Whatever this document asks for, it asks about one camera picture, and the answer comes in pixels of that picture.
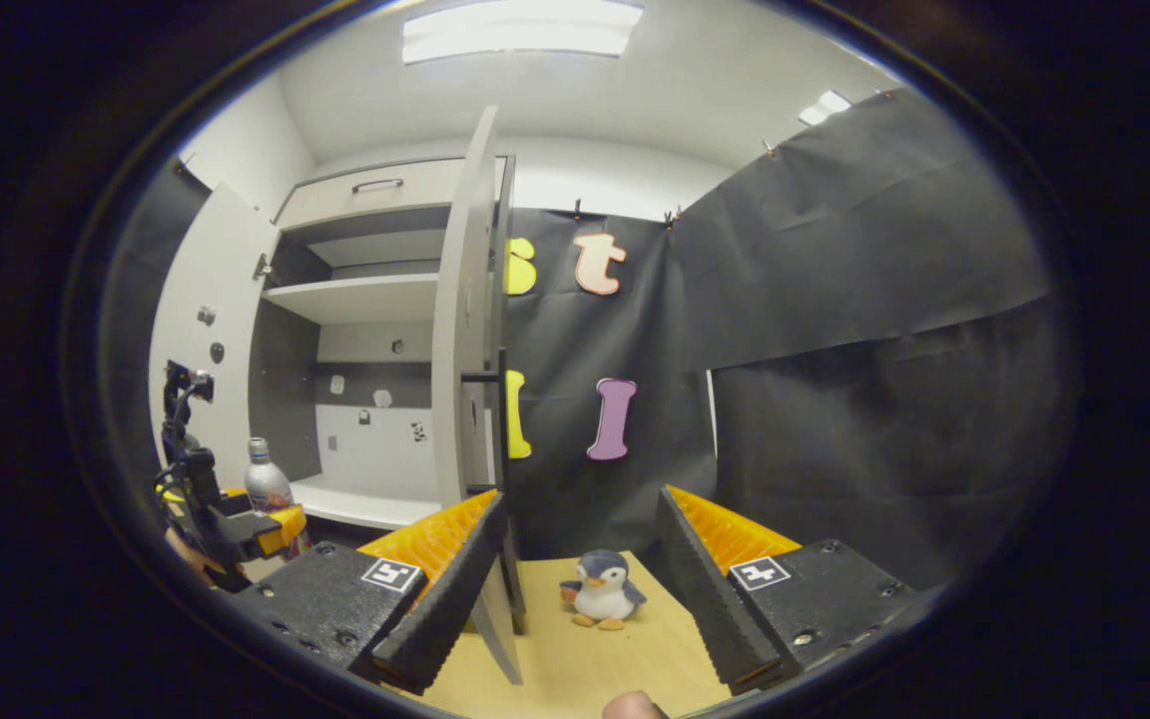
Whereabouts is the large ceiling light panel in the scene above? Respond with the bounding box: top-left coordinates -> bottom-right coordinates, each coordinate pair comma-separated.
401,0 -> 644,66

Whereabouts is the white cabinet shelf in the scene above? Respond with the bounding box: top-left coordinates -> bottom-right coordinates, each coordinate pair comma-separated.
263,273 -> 441,326
290,473 -> 444,531

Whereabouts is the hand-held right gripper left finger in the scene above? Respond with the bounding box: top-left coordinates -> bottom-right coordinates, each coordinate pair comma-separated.
236,489 -> 511,697

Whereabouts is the white cabinet drawer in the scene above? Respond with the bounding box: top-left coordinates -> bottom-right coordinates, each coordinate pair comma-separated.
276,157 -> 466,231

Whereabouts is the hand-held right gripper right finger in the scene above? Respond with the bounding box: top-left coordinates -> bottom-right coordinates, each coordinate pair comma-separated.
657,485 -> 920,697

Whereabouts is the penguin plush toy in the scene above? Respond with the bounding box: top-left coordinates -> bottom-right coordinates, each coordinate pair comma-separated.
559,549 -> 648,632

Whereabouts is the white and grey cabinet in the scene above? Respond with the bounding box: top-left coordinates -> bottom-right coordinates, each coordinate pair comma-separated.
248,155 -> 511,535

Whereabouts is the black backdrop cloth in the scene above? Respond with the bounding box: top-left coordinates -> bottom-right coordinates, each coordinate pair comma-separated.
101,160 -> 212,500
500,88 -> 1075,590

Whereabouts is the silver bottle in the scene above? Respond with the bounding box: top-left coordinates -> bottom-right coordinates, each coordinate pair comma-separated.
243,436 -> 311,557

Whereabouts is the white cabinet door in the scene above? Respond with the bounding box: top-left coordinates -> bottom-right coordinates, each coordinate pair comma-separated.
148,182 -> 282,490
431,105 -> 528,686

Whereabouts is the small ceiling light panel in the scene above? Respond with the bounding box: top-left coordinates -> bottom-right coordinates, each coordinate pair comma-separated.
799,90 -> 854,127

